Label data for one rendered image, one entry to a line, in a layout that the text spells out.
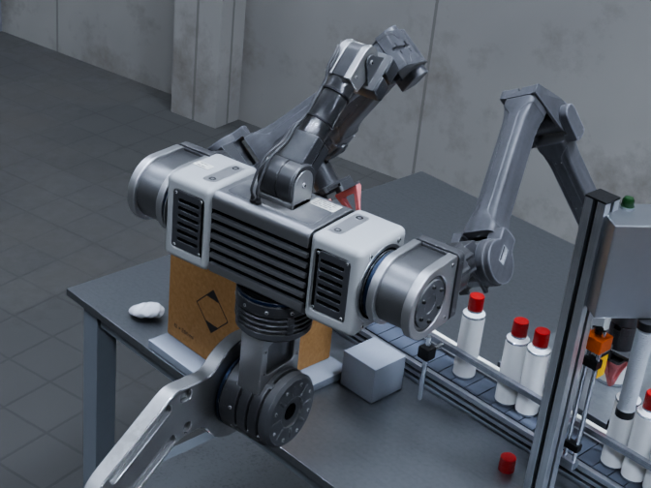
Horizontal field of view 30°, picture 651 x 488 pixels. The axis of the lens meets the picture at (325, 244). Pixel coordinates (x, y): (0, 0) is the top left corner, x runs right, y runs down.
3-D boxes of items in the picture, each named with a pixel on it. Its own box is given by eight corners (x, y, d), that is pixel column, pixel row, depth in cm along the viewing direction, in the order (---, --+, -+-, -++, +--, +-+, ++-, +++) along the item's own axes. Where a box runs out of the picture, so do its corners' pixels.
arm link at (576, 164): (511, 123, 226) (563, 113, 219) (521, 106, 230) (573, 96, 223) (596, 297, 245) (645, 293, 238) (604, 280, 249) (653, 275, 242)
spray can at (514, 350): (522, 402, 266) (539, 321, 257) (508, 410, 263) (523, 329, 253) (504, 390, 269) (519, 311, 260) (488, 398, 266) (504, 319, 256)
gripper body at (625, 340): (605, 336, 253) (612, 305, 250) (648, 357, 247) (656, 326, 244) (588, 346, 249) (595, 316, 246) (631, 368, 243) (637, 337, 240)
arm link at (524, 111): (498, 74, 224) (545, 64, 218) (532, 121, 232) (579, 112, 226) (432, 272, 202) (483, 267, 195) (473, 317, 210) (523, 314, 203)
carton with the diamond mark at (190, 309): (329, 357, 280) (341, 255, 267) (250, 393, 264) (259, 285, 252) (245, 302, 298) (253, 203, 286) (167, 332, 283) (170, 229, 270)
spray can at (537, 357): (542, 411, 263) (560, 332, 254) (528, 420, 260) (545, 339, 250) (524, 401, 266) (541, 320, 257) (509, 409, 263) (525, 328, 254)
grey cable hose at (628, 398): (637, 415, 231) (662, 321, 221) (627, 422, 228) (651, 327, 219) (621, 407, 233) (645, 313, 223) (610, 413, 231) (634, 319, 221)
